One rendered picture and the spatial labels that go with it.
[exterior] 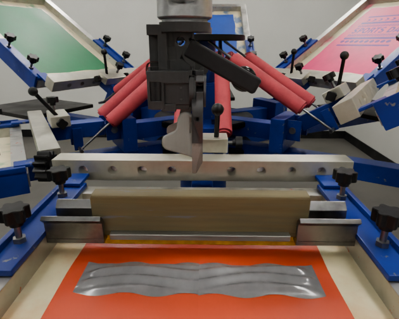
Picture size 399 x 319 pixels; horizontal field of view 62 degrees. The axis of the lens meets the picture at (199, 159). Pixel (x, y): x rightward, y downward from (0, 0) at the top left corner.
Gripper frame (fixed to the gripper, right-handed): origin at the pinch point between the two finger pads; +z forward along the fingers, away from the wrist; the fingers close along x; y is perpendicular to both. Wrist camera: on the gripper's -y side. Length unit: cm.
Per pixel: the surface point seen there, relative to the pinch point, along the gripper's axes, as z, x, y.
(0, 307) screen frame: 14.8, 15.8, 25.4
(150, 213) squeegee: 9.1, 1.2, 8.0
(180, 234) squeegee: 12.3, 2.3, 3.1
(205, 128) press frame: 7.1, -48.0, -1.2
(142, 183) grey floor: 113, -246, 59
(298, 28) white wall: -35, -411, -123
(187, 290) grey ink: 16.0, 10.9, 1.5
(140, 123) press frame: 10, -68, 22
